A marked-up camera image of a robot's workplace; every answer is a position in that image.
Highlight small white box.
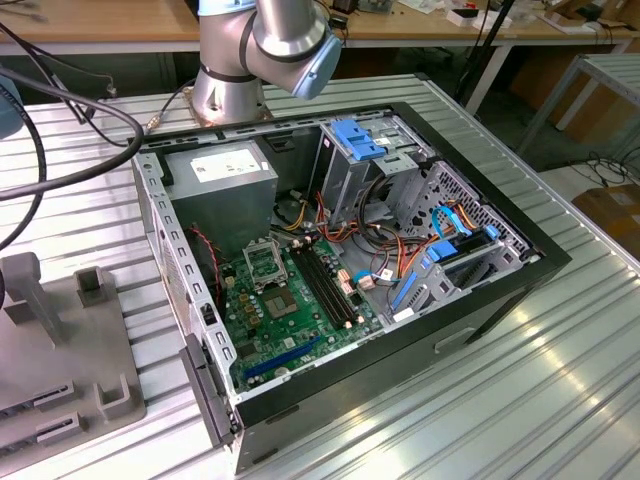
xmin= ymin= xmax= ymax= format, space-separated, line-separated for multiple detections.
xmin=446 ymin=7 xmax=514 ymax=30

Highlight grey metal slat table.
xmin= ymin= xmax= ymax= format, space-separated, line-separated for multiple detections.
xmin=517 ymin=52 xmax=640 ymax=166

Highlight blue plastic bay lever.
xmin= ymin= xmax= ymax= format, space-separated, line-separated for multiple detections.
xmin=389 ymin=272 xmax=419 ymax=312

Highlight red black twisted fan wire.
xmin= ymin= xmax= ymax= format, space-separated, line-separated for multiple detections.
xmin=188 ymin=224 xmax=225 ymax=306

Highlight orange yellow red wire bundle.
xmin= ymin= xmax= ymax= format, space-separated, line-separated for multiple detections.
xmin=272 ymin=179 xmax=436 ymax=296

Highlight brown cardboard box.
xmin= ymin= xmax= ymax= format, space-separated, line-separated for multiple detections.
xmin=509 ymin=49 xmax=624 ymax=146

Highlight metal CPU socket cover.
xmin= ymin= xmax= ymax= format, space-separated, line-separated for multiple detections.
xmin=242 ymin=239 xmax=291 ymax=294

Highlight CPU socket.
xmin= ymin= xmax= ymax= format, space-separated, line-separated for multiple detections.
xmin=260 ymin=283 xmax=304 ymax=321

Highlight cardboard box white label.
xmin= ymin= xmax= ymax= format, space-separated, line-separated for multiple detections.
xmin=572 ymin=183 xmax=640 ymax=251

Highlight green motherboard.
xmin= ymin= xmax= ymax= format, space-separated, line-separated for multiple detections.
xmin=219 ymin=234 xmax=386 ymax=396

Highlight RAM slot white clips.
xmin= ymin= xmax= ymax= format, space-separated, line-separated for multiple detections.
xmin=298 ymin=244 xmax=354 ymax=328
xmin=309 ymin=239 xmax=366 ymax=324

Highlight blue disk carrier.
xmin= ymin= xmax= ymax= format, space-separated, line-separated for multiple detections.
xmin=425 ymin=227 xmax=501 ymax=265

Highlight blue flat data wire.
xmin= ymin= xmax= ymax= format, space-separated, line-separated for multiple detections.
xmin=430 ymin=203 xmax=474 ymax=240

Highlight black case fan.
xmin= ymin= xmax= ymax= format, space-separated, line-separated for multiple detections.
xmin=185 ymin=224 xmax=226 ymax=307

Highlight black open PC case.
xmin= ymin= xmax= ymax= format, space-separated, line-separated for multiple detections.
xmin=126 ymin=101 xmax=573 ymax=476

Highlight grey power supply white label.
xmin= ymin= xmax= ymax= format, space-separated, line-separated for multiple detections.
xmin=162 ymin=139 xmax=279 ymax=261

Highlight grey parts rack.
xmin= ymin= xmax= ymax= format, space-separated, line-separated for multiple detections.
xmin=0 ymin=251 xmax=149 ymax=451

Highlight black sleeved cable bundle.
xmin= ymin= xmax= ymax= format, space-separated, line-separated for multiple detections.
xmin=355 ymin=169 xmax=401 ymax=234

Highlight grey metal drive cage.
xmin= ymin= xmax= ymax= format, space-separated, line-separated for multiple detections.
xmin=317 ymin=117 xmax=436 ymax=226

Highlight RAM slot black clips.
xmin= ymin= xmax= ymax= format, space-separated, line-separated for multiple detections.
xmin=292 ymin=246 xmax=348 ymax=330
xmin=304 ymin=242 xmax=360 ymax=326

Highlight long wooden desk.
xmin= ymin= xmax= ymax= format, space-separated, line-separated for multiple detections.
xmin=0 ymin=0 xmax=640 ymax=56

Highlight blue plastic cage latch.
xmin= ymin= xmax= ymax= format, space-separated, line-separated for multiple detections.
xmin=329 ymin=119 xmax=389 ymax=164

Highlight black slanted pole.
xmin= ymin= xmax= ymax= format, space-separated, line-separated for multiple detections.
xmin=453 ymin=0 xmax=516 ymax=104

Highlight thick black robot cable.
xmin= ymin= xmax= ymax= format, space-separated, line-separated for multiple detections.
xmin=0 ymin=67 xmax=149 ymax=251

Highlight blue expansion slot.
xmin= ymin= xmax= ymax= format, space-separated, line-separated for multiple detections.
xmin=243 ymin=335 xmax=322 ymax=381

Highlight grey metal disk bay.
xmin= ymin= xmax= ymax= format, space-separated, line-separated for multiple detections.
xmin=379 ymin=234 xmax=544 ymax=326

